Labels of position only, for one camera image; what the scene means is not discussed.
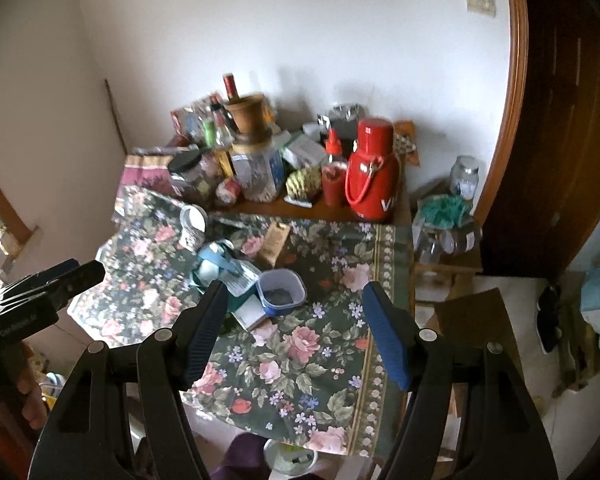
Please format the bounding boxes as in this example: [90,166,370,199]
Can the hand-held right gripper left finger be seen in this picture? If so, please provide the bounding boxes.
[27,280,231,480]

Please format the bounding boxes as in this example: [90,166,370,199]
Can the wooden chair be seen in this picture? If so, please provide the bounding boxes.
[430,287,526,411]

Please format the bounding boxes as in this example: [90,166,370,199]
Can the white cardboard box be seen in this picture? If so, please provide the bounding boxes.
[231,294,267,332]

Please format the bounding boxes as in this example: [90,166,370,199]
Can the floral green tablecloth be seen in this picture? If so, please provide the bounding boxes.
[97,185,416,458]

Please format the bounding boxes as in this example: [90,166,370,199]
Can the pineapple-shaped ornament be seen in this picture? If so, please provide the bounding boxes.
[285,165,323,206]

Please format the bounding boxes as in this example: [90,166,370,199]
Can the teal cloth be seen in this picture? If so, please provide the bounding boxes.
[417,194,476,233]

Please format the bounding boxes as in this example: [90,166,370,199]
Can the red thermos jug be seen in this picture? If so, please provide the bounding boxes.
[344,117,401,222]

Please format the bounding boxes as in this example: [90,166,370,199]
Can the wooden window frame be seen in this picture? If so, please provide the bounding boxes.
[0,150,42,271]

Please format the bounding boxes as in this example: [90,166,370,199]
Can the wooden table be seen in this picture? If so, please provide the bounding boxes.
[215,155,416,311]

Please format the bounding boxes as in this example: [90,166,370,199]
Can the small brown box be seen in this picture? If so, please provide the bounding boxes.
[256,222,293,270]

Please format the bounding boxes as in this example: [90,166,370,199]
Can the red sauce bottle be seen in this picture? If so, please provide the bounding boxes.
[321,129,350,207]

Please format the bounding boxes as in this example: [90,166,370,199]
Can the empty glass jars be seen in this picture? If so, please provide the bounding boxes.
[412,220,482,266]

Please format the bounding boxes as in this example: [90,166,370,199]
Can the printed paper leaflet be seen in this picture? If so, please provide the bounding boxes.
[225,260,263,297]

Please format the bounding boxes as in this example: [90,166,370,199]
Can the dark-lidded glass jar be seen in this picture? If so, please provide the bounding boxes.
[167,147,221,206]

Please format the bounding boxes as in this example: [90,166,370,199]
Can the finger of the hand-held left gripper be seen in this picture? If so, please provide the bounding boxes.
[42,260,107,313]
[10,258,79,287]

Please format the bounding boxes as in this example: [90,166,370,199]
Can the clear glass jar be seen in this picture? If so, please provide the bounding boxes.
[230,135,286,203]

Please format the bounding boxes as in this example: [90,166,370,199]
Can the orange patterned box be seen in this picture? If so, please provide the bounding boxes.
[392,120,421,168]

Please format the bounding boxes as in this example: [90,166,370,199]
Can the black shoe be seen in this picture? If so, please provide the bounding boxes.
[535,285,566,356]

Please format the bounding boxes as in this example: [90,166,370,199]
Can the lidded glass jar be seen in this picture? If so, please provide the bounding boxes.
[450,156,481,201]

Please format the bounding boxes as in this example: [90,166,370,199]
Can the pink floral cloth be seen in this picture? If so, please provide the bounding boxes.
[124,152,181,196]

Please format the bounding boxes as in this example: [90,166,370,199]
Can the colourful printed box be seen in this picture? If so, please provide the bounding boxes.
[170,105,216,146]

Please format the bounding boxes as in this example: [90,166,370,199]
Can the person's purple trousers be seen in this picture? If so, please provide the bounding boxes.
[215,435,272,480]

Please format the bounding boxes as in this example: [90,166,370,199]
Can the small red white tin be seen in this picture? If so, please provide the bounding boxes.
[214,177,243,208]

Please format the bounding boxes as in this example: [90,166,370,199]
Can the wooden mortar cup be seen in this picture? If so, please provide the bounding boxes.
[224,94,273,143]

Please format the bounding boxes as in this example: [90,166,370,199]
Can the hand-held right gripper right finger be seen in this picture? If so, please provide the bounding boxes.
[362,280,561,480]

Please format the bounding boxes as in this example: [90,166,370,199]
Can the person's left hand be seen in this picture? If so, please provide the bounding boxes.
[12,342,49,431]

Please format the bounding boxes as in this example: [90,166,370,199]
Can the white ceramic mug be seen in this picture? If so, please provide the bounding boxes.
[179,204,210,252]

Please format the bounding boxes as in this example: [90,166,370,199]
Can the blue plastic container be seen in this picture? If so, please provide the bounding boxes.
[255,269,307,317]

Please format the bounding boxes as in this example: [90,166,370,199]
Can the light blue bag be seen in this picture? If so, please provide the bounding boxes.
[190,240,251,306]

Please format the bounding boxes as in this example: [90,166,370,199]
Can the wooden stool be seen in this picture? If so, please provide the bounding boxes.
[412,180,485,301]

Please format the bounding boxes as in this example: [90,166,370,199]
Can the white bowl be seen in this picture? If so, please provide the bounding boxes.
[262,437,321,478]

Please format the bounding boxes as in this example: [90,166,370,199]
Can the thin wooden rod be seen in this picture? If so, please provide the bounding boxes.
[104,79,131,156]

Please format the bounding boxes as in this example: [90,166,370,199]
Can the white green boxes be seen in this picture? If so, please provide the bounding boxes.
[280,130,328,168]

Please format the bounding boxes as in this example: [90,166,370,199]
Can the dark wooden door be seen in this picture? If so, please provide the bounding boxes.
[480,0,600,276]

